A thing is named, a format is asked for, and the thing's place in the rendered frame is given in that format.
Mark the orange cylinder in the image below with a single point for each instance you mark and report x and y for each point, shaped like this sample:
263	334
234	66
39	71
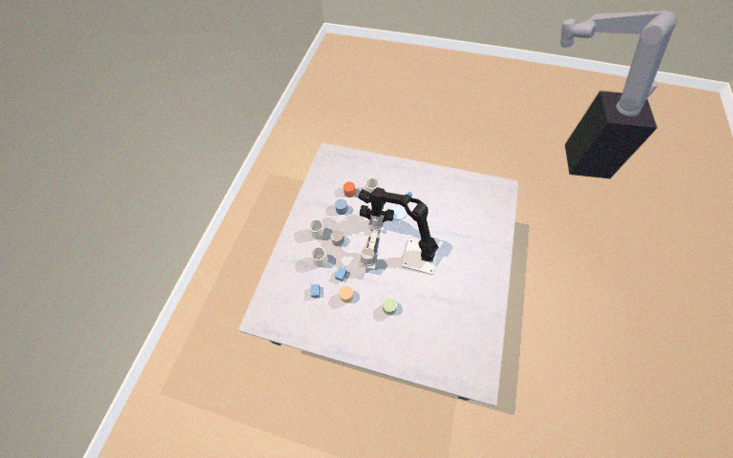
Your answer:
349	189
346	294

